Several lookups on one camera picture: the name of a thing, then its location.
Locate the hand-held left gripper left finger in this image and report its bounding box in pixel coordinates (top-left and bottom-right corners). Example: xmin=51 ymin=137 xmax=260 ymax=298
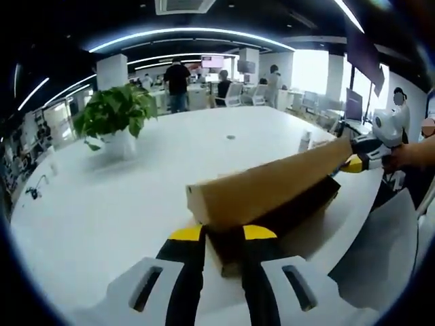
xmin=107 ymin=226 xmax=207 ymax=326

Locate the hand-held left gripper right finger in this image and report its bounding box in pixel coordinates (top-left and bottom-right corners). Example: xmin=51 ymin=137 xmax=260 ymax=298
xmin=241 ymin=224 xmax=341 ymax=326

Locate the white spray bottle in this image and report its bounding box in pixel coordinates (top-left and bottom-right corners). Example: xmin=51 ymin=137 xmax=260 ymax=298
xmin=298 ymin=130 xmax=313 ymax=153

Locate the brown cardboard shoe box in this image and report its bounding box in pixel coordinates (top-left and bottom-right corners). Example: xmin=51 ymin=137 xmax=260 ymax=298
xmin=186 ymin=137 xmax=353 ymax=278

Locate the desk monitor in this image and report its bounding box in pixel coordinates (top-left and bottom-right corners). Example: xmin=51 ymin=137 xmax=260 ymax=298
xmin=345 ymin=87 xmax=364 ymax=122

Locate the dark hanging panel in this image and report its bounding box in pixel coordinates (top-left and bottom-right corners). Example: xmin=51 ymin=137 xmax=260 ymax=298
xmin=346 ymin=30 xmax=385 ymax=98

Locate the grey chair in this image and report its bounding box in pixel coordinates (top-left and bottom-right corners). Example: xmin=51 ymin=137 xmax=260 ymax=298
xmin=329 ymin=192 xmax=419 ymax=312

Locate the straight ceiling light strip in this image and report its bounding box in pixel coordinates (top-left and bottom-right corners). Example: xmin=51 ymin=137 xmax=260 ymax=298
xmin=332 ymin=0 xmax=365 ymax=34

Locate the white office chair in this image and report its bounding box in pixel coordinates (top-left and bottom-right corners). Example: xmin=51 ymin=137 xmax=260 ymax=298
xmin=251 ymin=84 xmax=269 ymax=106
xmin=220 ymin=82 xmax=244 ymax=107

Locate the green potted plant white pot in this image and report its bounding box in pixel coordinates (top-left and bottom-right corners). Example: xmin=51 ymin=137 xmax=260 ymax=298
xmin=73 ymin=83 xmax=159 ymax=160

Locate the curved ceiling light strip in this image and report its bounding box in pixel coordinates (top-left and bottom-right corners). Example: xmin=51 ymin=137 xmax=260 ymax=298
xmin=88 ymin=27 xmax=296 ymax=54

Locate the ceiling air conditioner vent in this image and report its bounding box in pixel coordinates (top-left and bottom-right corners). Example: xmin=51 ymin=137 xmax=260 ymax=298
xmin=154 ymin=0 xmax=217 ymax=15

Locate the pink wall screen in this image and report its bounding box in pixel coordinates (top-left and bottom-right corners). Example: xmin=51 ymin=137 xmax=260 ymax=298
xmin=201 ymin=56 xmax=225 ymax=69

